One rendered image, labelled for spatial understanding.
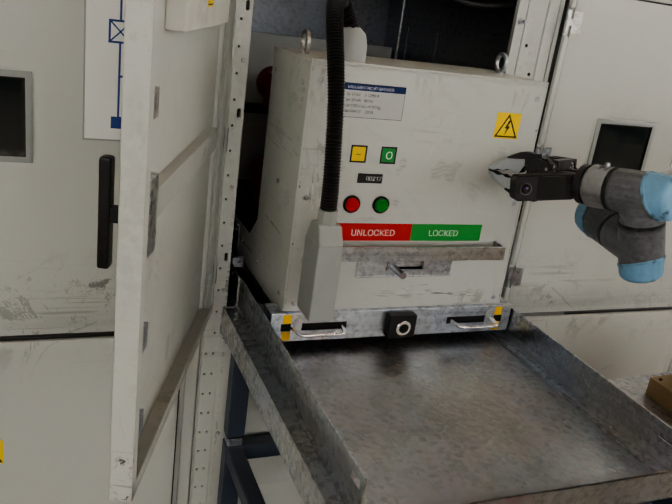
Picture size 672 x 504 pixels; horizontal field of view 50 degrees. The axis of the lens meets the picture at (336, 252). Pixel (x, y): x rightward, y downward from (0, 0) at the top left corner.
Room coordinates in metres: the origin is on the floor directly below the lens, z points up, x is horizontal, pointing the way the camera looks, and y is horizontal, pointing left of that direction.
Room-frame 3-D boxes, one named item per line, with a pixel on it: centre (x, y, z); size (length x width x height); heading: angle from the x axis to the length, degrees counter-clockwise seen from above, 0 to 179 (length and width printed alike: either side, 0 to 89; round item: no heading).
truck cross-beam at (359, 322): (1.36, -0.13, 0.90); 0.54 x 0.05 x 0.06; 114
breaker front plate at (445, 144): (1.35, -0.14, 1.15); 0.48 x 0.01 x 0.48; 114
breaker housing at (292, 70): (1.59, -0.04, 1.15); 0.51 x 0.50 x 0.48; 24
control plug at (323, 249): (1.20, 0.02, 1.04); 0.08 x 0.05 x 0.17; 24
